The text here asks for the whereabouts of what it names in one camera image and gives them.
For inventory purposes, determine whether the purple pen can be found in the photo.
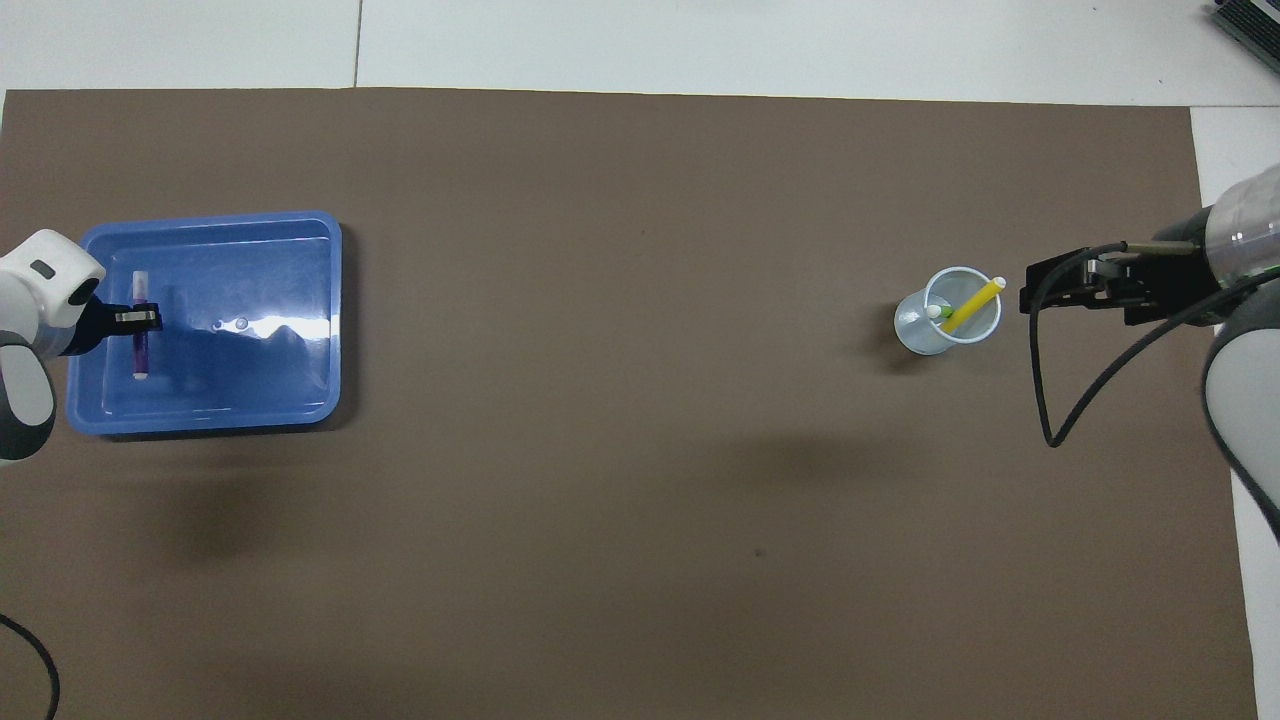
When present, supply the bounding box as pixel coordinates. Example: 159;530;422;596
131;270;152;382

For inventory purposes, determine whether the grey ribbed device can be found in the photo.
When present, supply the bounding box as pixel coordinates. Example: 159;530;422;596
1208;0;1280;61

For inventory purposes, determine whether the brown paper table mat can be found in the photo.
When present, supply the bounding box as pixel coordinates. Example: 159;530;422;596
0;88;1259;720

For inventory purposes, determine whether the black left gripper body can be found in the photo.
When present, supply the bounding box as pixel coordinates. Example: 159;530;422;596
68;294;137;357

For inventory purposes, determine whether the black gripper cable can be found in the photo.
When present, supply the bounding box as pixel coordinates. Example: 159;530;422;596
0;612;62;720
1030;242;1280;448

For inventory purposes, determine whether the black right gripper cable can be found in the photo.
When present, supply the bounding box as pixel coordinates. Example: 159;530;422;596
1030;242;1280;448

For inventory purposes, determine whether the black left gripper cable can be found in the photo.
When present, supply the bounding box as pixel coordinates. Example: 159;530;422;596
0;612;62;720

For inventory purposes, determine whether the blue plastic tray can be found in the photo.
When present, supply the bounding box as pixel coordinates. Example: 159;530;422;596
65;210;344;438

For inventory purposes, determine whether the yellow pen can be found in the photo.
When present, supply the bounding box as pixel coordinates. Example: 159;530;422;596
940;278;1009;335

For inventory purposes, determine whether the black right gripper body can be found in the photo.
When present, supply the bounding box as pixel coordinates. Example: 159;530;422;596
1103;234;1218;327

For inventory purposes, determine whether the clear plastic cup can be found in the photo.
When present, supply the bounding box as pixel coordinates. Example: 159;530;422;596
893;266;1003;357

